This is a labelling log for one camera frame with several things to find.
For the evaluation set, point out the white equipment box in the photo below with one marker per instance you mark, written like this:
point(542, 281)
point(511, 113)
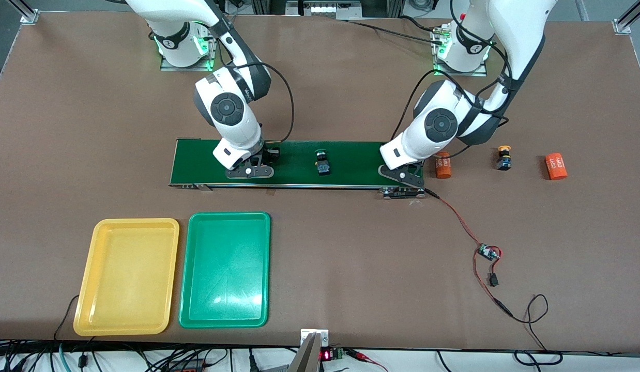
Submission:
point(322, 8)

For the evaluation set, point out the small black plug connector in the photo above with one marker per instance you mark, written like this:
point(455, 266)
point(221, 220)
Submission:
point(493, 280)

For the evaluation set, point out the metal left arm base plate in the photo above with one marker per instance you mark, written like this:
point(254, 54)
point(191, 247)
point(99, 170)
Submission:
point(459, 73)

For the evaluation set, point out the small metal bracket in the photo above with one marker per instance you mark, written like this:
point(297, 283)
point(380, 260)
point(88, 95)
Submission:
point(304, 333)

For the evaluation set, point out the green mushroom push button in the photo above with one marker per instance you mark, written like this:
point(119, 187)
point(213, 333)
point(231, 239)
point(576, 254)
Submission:
point(323, 166)

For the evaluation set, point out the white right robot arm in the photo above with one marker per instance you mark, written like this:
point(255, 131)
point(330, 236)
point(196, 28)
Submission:
point(227, 108)

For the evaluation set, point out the yellow plastic tray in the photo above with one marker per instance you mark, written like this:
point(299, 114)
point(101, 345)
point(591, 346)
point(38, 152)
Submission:
point(126, 279)

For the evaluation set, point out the grey camera mount bar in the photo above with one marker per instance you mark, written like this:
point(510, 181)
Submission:
point(303, 359)

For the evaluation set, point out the yellow mushroom push button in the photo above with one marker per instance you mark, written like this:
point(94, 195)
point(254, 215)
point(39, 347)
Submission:
point(503, 163)

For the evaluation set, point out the small green circuit board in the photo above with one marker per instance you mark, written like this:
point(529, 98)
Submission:
point(488, 252)

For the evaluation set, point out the red LED display module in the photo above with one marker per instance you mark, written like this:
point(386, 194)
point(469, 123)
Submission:
point(328, 354)

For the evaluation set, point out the red clip lead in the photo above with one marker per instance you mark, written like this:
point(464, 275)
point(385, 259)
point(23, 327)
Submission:
point(359, 355)

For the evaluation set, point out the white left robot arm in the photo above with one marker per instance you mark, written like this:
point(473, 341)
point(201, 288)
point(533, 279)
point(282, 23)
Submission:
point(441, 124)

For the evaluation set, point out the green plastic tray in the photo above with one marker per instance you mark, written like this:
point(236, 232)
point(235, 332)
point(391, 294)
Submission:
point(224, 279)

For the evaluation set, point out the orange cylinder white print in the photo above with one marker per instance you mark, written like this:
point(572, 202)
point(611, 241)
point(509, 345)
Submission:
point(556, 167)
point(444, 168)

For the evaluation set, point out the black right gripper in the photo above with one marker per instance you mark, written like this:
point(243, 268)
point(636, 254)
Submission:
point(269, 153)

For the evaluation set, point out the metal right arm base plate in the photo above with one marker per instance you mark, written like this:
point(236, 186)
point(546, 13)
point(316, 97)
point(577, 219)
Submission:
point(185, 67)

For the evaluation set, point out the green belt conveyor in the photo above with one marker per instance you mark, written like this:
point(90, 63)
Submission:
point(351, 165)

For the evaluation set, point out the aluminium frame profile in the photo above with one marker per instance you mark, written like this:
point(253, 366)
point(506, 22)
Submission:
point(25, 13)
point(627, 21)

